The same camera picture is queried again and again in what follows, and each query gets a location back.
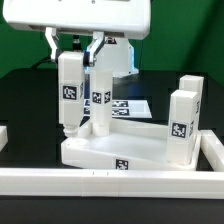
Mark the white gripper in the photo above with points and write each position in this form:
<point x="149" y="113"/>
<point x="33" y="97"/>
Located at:
<point x="128" y="19"/>

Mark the white desk top tray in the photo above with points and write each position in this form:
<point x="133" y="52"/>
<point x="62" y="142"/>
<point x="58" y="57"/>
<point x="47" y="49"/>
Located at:
<point x="130" y="145"/>

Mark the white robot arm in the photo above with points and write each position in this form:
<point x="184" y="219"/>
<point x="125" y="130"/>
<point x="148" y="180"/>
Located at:
<point x="117" y="54"/>

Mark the tag sheet on table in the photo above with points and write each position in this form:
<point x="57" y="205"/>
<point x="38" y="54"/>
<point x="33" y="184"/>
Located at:
<point x="131" y="108"/>

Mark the white left fence piece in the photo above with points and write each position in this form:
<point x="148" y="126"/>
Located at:
<point x="3" y="137"/>

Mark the white front fence bar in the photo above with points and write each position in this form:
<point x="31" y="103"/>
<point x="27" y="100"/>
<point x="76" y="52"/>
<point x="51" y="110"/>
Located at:
<point x="111" y="183"/>

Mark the white fence bar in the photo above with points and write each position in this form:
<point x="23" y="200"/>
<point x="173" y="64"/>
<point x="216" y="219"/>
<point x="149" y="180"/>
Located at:
<point x="111" y="183"/>
<point x="213" y="150"/>

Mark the white right fence bar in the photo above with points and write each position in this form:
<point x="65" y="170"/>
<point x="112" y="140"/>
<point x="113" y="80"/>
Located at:
<point x="213" y="150"/>

